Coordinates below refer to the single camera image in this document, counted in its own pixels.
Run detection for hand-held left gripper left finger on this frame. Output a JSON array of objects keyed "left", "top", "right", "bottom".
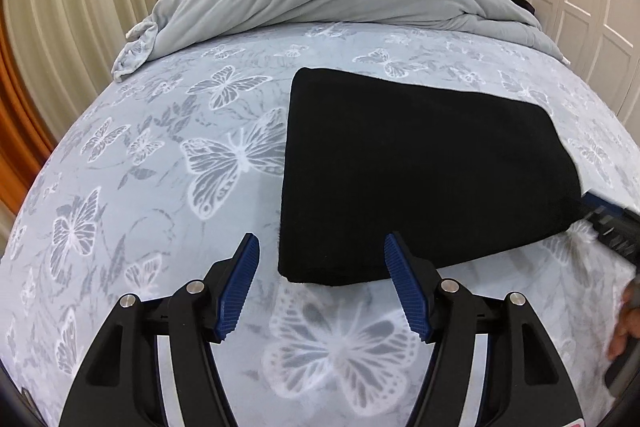
[{"left": 59, "top": 232, "right": 261, "bottom": 427}]

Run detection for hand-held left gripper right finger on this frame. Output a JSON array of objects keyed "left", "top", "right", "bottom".
[{"left": 382, "top": 231, "right": 586, "bottom": 427}]

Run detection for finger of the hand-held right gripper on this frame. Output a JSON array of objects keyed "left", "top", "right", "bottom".
[{"left": 580, "top": 191, "right": 640, "bottom": 265}]

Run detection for black pants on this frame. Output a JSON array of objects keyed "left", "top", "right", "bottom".
[{"left": 276, "top": 67, "right": 587, "bottom": 285}]

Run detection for person's right hand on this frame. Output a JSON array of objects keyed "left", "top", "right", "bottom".
[{"left": 607, "top": 279, "right": 640, "bottom": 360}]

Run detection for butterfly print bed sheet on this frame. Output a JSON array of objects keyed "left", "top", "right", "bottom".
[{"left": 0, "top": 19, "right": 640, "bottom": 427}]

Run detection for butterfly print pillowcase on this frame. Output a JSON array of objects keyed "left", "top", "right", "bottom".
[{"left": 111, "top": 21, "right": 162, "bottom": 84}]

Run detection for cream pleated curtain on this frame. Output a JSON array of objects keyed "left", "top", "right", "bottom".
[{"left": 0, "top": 0, "right": 168, "bottom": 228}]

